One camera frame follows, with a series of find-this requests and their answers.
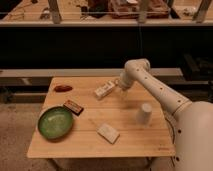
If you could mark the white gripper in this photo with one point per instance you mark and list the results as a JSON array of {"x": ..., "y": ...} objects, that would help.
[{"x": 123, "y": 85}]

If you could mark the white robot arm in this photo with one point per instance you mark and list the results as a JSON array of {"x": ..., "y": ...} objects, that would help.
[{"x": 194, "y": 137}]

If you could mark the green ceramic bowl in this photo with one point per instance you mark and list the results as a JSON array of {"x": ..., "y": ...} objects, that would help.
[{"x": 55, "y": 122}]

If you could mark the white cup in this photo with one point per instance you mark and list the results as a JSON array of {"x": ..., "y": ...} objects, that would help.
[{"x": 144, "y": 113}]

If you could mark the wooden folding table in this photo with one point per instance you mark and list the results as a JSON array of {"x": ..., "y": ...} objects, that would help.
[{"x": 123, "y": 124}]

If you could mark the brown chocolate bar box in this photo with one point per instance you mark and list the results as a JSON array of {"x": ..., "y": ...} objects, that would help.
[{"x": 74, "y": 107}]

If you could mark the red-brown oval object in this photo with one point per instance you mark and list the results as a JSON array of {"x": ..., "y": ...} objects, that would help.
[{"x": 62, "y": 88}]

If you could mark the wooden background shelf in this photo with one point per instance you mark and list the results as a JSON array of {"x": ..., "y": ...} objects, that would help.
[{"x": 106, "y": 13}]

